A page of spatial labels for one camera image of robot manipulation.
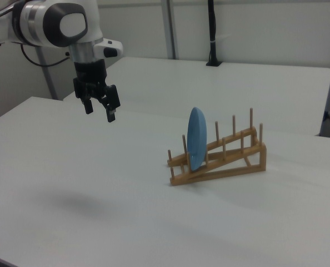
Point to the blue round plate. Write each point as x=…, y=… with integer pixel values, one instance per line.
x=197, y=133

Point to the wooden plate rack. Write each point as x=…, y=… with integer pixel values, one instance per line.
x=231, y=164

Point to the grey wall frame post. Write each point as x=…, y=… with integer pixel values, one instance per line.
x=170, y=27
x=47, y=75

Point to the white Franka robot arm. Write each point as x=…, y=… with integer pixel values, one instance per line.
x=37, y=22

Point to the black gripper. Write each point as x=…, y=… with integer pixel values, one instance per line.
x=90, y=72

